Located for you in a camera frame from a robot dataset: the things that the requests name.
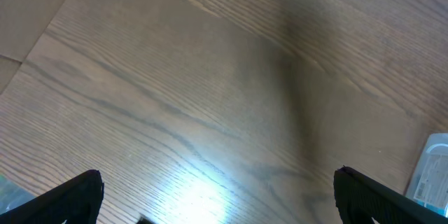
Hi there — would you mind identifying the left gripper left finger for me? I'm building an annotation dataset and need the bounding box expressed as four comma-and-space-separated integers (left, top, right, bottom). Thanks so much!
1, 169, 104, 224

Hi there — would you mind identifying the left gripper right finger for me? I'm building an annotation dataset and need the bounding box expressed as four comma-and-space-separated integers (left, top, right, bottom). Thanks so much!
333, 166, 447, 224

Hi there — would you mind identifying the clear plastic container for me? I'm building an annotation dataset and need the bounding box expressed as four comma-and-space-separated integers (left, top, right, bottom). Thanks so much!
405, 133, 447, 218

